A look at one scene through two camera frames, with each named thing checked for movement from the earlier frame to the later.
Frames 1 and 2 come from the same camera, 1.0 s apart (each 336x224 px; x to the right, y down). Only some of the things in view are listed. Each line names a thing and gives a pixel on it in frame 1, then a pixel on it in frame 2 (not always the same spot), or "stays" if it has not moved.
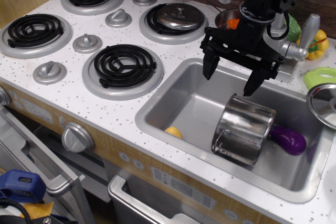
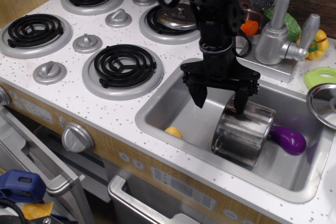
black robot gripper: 249,42 → 219,68
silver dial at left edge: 4,98 stays
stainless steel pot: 241,130 stays
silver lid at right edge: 321,101 stays
